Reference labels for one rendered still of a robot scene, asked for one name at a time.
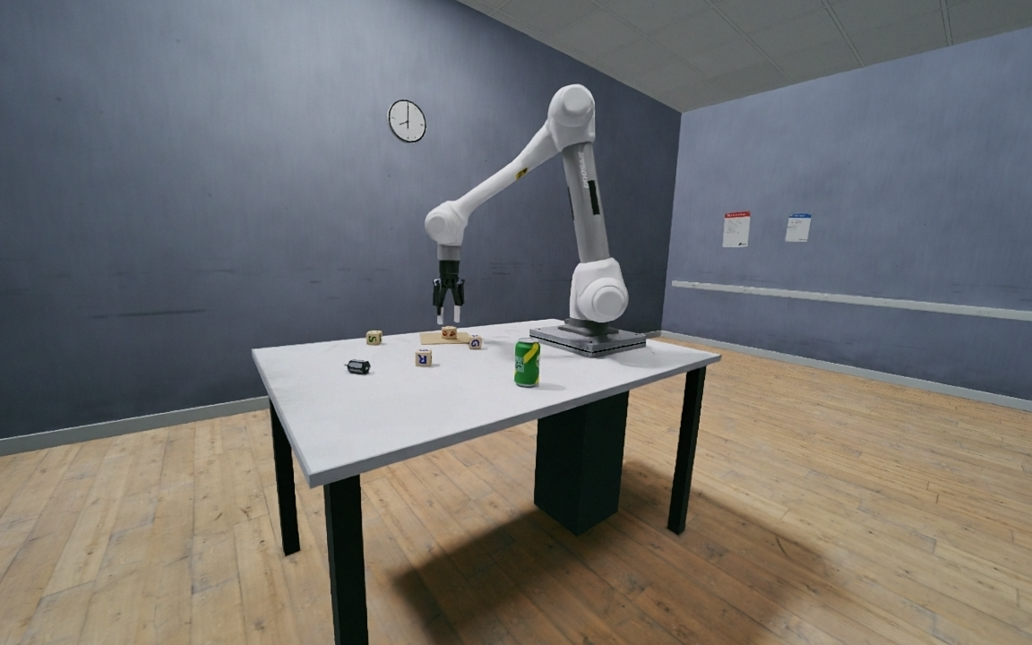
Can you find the green and yellow drink can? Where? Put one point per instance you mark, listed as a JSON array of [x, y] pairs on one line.
[[527, 362]]

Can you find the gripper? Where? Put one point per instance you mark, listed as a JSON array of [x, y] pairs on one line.
[[448, 281]]

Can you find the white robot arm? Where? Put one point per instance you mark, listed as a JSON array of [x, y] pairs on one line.
[[596, 294]]

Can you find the tan flat mat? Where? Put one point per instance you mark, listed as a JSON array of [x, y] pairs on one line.
[[433, 338]]

